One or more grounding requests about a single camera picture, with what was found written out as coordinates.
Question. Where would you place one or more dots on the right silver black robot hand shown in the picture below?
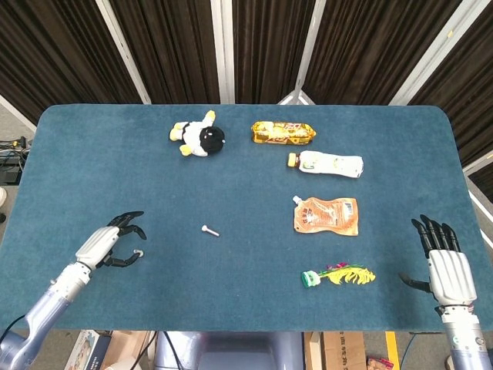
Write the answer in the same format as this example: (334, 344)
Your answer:
(450, 273)

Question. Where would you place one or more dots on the orange spout pouch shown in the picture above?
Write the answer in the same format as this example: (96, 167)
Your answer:
(327, 216)

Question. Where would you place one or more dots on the dark brown curtain panel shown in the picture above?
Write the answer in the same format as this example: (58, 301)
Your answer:
(269, 46)
(470, 77)
(173, 46)
(366, 46)
(58, 46)

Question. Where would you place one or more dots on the plain brown cardboard box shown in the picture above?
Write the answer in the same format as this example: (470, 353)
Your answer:
(123, 347)

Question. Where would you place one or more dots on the white-labelled yellow-capped drink bottle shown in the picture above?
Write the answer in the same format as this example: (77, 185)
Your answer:
(331, 163)

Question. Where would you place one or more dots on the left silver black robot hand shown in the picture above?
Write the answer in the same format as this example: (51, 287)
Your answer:
(96, 243)

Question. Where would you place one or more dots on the blue-grey robot torso base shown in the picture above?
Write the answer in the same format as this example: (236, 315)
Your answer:
(239, 352)

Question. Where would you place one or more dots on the steel bolt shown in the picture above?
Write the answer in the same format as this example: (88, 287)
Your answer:
(138, 253)
(210, 231)

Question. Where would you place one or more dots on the blue felt table cover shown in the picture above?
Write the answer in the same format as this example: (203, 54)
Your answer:
(246, 192)

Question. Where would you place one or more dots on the green-based feather shuttlecock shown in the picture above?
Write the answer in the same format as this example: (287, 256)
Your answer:
(310, 279)

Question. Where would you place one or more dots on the printed brown cardboard box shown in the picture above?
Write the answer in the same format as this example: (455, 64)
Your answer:
(343, 350)

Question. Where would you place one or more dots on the black white yellow plush toy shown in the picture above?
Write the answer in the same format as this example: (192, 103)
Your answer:
(212, 138)

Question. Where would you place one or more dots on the wooden board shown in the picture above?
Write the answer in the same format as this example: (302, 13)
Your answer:
(312, 352)

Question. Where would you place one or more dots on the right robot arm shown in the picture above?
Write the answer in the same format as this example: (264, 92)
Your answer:
(462, 339)

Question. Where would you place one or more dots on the yellow snack package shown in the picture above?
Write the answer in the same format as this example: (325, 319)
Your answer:
(281, 133)

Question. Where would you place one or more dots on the white frame post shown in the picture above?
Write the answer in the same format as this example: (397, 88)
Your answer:
(223, 50)
(437, 52)
(312, 38)
(123, 52)
(17, 113)
(479, 165)

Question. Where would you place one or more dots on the white blue printed box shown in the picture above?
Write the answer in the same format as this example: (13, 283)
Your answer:
(86, 352)

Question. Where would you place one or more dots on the red printed packet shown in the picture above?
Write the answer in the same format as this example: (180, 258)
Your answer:
(379, 364)

